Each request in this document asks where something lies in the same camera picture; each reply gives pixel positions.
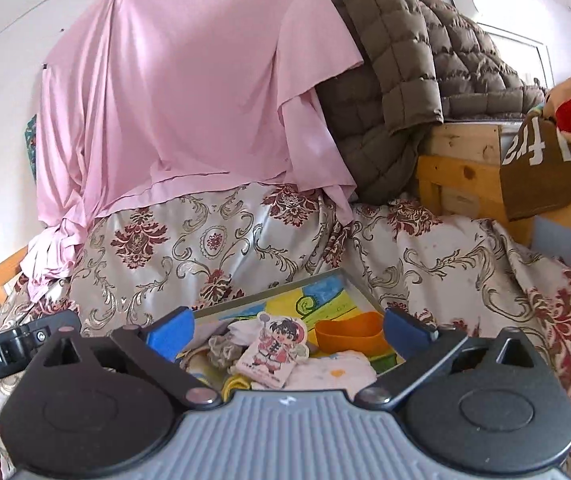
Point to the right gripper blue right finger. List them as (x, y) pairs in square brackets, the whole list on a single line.
[(426, 352)]

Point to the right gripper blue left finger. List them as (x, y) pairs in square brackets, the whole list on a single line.
[(153, 351)]

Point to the white gauze cloth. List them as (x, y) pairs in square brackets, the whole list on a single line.
[(349, 370)]

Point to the yellow sock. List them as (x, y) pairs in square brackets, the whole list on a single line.
[(235, 382)]

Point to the cartoon girl sticker card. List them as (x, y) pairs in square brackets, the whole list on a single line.
[(281, 345)]

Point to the white sock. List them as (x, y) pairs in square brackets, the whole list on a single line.
[(243, 333)]

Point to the floral satin bedspread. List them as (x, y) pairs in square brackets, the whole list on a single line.
[(205, 249)]

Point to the grey tray with cartoon drawing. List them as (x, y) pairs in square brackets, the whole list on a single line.
[(329, 296)]

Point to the pink hanging sheet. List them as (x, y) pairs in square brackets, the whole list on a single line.
[(143, 101)]

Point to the brown quilted down jacket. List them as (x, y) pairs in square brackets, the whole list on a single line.
[(424, 63)]

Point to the wooden bed frame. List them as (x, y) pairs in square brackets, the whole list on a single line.
[(455, 179)]

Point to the wall poster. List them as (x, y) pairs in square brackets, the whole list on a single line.
[(30, 140)]

